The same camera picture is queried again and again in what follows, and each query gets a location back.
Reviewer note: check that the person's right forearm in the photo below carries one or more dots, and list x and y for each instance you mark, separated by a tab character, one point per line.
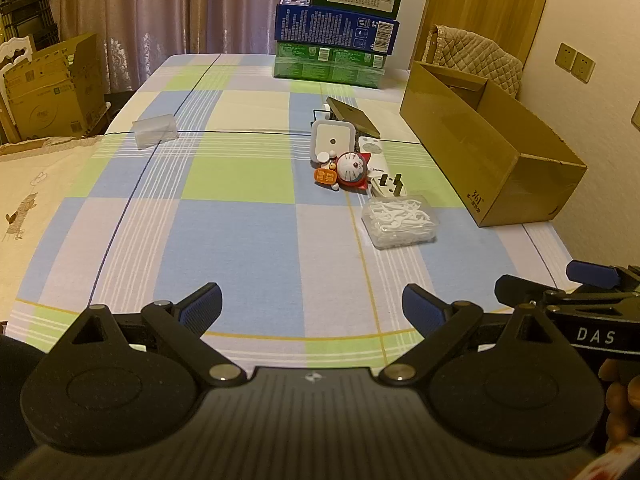
615	465

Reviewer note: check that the single beige wall socket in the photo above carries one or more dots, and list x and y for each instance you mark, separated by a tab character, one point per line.
636	119

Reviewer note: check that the white plug adapter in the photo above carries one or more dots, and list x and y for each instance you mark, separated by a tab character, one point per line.
387	184

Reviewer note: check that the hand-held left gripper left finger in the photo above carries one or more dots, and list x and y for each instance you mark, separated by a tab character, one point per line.
202	306

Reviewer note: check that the blue carton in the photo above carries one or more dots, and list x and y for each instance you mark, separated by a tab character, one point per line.
335	22

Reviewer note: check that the pink patterned curtain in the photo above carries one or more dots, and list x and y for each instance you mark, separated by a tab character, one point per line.
175	5

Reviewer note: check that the white square night light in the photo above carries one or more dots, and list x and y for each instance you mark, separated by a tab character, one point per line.
332	137

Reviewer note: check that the quilted beige chair cover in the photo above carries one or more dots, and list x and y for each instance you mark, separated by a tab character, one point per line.
475	55

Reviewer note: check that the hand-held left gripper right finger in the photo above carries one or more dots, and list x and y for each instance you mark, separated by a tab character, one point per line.
422	307

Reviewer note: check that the white chair back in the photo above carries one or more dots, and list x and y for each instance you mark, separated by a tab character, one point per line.
15	50

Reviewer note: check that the white remote control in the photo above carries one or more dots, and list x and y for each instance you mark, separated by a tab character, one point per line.
372	146

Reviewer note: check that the person's right hand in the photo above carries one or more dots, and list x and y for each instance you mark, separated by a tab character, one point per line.
620	405

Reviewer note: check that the green shrink-wrapped carton pack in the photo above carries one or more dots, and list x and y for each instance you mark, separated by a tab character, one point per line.
327	65

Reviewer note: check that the brown cardboard box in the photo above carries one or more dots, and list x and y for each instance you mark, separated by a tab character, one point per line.
450	125

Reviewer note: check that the clear plastic cup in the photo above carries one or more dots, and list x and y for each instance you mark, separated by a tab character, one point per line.
155	131

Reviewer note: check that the beige embroidered cloth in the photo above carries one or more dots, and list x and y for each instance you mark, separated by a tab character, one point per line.
30	185

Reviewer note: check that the large brown shipping carton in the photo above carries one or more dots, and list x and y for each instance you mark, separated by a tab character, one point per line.
55	90

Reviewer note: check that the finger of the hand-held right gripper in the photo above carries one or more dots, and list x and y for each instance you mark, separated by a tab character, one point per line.
520	290
592	274

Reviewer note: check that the black metal rack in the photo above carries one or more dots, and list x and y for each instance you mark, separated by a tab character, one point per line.
27	0

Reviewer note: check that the clear box of floss picks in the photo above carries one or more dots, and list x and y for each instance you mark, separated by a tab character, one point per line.
400	222

